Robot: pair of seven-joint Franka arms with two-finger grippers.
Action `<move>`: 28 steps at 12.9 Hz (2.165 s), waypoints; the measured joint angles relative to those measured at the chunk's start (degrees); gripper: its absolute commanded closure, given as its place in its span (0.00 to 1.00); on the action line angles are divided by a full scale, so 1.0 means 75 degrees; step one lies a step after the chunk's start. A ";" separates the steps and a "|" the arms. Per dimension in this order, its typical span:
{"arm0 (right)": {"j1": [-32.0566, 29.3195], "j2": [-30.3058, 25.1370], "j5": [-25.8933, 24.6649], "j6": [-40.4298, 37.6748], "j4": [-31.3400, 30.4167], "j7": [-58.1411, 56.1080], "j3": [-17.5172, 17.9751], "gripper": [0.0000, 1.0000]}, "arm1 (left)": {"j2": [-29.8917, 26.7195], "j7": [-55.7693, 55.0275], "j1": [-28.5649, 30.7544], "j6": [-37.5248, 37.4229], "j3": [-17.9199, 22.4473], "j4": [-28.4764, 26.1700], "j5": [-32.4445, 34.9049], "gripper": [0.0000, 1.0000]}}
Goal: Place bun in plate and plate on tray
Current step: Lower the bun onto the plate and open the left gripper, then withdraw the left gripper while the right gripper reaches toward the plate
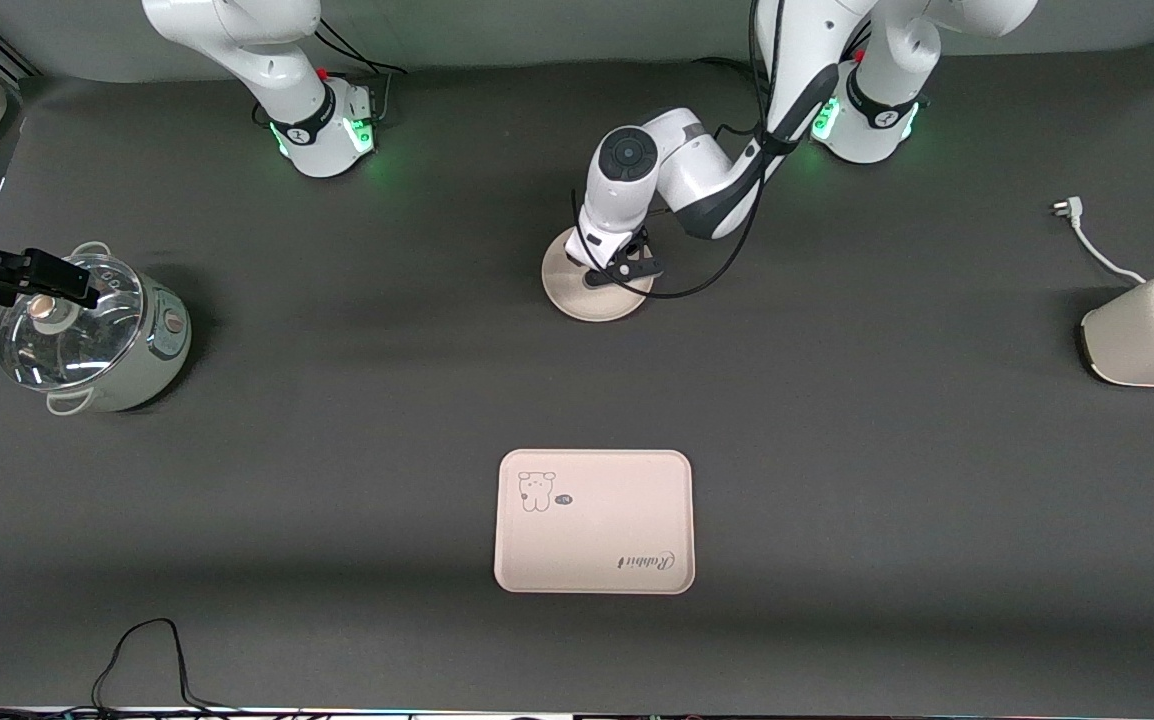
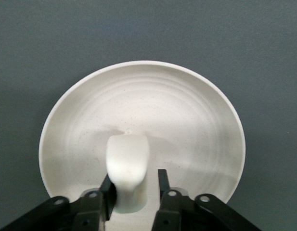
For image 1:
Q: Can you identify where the beige round plate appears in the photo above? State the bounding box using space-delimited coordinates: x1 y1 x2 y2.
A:
542 225 656 323

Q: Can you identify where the beige rectangular tray rabbit print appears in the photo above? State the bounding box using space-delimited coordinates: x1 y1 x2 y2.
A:
494 449 696 595

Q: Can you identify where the glass pot lid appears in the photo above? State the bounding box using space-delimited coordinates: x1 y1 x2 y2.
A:
0 253 146 391

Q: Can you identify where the pale green electric pot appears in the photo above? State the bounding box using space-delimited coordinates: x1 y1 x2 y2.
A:
45 241 192 415

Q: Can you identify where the cream toaster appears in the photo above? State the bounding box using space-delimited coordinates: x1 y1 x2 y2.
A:
1080 273 1154 388

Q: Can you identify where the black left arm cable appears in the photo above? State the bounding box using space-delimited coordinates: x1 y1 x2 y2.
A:
570 0 788 301

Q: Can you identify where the black left base cable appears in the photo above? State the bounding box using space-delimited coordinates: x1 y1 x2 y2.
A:
692 57 768 86

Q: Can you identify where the black base cable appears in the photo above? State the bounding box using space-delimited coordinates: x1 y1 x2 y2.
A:
315 18 408 126
692 57 768 86

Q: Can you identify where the black right base cable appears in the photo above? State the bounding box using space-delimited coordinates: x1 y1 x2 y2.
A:
315 18 408 126

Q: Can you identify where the black looped table cable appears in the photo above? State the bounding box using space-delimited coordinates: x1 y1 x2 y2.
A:
92 618 238 715

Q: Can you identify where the white toaster power cable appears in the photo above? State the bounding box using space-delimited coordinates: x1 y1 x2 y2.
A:
1052 197 1148 286

